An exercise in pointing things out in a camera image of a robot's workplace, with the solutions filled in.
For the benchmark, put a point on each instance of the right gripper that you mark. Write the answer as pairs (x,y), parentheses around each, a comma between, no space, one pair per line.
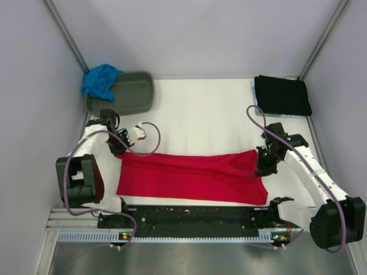
(262,169)

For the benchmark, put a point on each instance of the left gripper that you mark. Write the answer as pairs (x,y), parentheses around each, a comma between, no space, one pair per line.
(117,151)

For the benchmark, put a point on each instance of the red t shirt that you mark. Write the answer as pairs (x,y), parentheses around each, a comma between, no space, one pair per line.
(224,178)

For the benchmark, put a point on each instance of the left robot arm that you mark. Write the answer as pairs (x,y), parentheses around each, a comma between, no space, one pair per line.
(79,178)

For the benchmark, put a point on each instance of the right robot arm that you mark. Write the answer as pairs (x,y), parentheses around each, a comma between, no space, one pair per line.
(336,218)

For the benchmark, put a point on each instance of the grey plastic bin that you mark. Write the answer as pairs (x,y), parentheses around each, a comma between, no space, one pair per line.
(133,91)

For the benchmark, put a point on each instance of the black folded t shirt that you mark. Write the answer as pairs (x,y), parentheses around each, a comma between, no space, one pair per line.
(280,96)

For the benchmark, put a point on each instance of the blue crumpled t shirt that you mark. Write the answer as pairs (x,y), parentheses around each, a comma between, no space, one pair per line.
(98,82)

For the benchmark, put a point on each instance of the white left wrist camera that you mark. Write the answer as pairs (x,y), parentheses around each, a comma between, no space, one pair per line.
(136,133)

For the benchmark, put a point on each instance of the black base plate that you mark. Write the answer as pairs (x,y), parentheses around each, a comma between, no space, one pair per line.
(203,221)

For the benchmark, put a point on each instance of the grey slotted cable duct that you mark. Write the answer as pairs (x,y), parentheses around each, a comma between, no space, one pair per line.
(119,237)

